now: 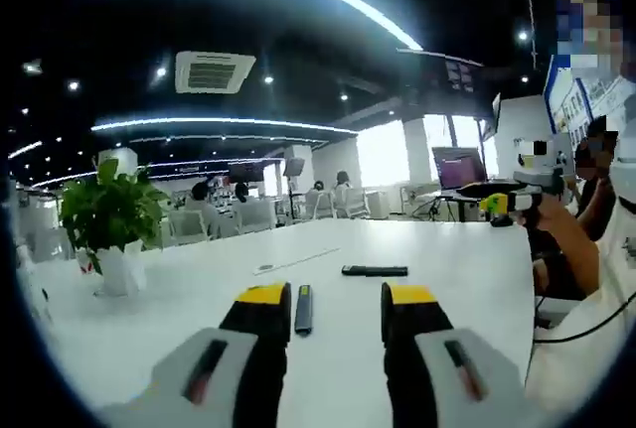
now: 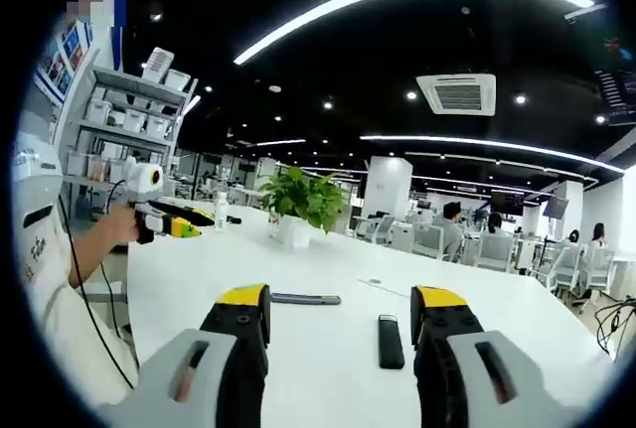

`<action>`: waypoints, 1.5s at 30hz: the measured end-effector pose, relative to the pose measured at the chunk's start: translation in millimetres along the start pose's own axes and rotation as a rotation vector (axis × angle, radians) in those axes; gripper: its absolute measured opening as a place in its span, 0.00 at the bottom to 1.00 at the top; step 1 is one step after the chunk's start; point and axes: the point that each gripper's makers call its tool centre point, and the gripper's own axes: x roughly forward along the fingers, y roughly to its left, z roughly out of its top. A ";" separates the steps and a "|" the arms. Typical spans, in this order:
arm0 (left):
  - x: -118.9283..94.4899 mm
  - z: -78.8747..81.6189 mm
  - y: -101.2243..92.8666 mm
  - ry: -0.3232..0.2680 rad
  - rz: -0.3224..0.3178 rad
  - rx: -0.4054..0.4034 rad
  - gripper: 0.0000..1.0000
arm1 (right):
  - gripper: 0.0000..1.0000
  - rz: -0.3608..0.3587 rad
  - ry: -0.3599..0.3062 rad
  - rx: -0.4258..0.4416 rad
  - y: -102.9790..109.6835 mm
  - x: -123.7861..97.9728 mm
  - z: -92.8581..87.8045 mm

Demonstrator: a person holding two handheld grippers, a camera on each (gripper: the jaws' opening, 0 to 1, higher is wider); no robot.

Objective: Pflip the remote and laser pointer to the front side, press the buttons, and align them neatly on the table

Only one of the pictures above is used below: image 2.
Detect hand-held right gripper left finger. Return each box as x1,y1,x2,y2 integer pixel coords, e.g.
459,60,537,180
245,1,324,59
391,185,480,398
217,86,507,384
106,282,273,428

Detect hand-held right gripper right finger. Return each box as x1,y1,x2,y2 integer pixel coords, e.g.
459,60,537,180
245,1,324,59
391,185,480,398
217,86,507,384
409,284,615,428

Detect black remote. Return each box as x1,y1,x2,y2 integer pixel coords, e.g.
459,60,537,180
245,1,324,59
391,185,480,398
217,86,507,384
378,314,406,369

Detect person's left hand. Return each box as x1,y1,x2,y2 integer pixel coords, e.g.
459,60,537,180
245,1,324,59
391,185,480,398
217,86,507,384
104,207,143,245

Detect grey metal shelf rack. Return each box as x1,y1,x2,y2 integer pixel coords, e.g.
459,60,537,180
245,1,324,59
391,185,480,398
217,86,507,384
64,68,198,220

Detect group of white storage boxes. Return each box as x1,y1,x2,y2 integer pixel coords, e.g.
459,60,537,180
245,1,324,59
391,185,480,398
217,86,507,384
67,48,193,181

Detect group of white office chairs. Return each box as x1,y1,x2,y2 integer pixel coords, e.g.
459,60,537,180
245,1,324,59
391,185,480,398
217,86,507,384
355,214,617,300

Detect white chest-worn device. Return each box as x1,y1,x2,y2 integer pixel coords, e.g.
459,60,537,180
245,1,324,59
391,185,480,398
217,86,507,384
12,132,66,230

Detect green potted plant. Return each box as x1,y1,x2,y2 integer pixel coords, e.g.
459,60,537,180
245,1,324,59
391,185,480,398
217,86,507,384
257,165,349,249

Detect white table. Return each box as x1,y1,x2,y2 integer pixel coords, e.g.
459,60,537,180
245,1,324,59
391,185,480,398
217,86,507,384
126,197,617,428

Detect white pillar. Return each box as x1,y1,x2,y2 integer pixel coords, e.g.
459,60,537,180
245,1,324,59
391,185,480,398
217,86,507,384
362,155,413,220

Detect dark monitor on stand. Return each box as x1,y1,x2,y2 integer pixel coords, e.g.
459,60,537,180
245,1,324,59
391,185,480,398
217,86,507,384
544,197,570,218

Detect thin curved ceiling light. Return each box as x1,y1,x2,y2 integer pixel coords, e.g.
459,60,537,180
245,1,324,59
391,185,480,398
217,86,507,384
360,134,625,174

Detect ceiling air conditioner vent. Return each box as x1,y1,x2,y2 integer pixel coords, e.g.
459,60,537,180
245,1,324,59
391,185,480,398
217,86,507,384
415,72,497,115

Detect dark hanging display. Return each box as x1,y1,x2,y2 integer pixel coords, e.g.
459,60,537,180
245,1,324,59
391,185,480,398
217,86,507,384
593,65,636,126

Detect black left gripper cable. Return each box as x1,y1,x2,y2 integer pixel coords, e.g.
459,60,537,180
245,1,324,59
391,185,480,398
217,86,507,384
58,179,138,389

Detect wall poster board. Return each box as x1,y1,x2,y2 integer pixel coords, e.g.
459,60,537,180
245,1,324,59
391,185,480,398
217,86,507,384
32,20,95,101

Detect bundle of black cables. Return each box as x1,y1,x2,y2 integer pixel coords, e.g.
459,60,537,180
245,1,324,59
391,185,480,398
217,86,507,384
593,298,636,355

